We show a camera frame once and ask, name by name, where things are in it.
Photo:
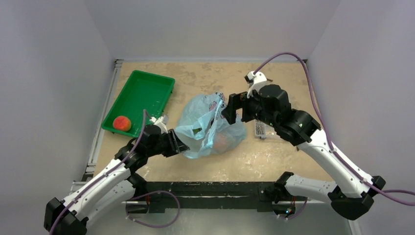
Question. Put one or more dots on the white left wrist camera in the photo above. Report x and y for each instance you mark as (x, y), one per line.
(160, 122)

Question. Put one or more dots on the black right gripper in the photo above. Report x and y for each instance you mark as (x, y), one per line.
(239, 105)

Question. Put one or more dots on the fake peach fruit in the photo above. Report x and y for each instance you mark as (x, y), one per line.
(122, 123)

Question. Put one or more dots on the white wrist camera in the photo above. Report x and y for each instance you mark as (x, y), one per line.
(256, 81)
(160, 122)

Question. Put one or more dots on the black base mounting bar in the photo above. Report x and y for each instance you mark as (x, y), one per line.
(259, 196)

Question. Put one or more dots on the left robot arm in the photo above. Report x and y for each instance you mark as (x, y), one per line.
(117, 182)

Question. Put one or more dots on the green plastic tray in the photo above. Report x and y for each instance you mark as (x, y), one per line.
(142, 90)

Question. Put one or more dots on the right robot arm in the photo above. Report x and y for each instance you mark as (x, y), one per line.
(350, 193)

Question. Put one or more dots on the clear plastic screw box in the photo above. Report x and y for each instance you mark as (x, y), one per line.
(264, 131)

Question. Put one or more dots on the aluminium frame rail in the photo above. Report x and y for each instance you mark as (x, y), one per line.
(99, 132)

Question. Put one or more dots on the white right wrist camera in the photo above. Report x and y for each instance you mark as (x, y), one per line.
(256, 81)

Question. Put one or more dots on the light blue plastic bag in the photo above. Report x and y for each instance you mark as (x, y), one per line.
(204, 130)

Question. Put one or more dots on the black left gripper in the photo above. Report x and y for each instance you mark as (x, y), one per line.
(175, 145)

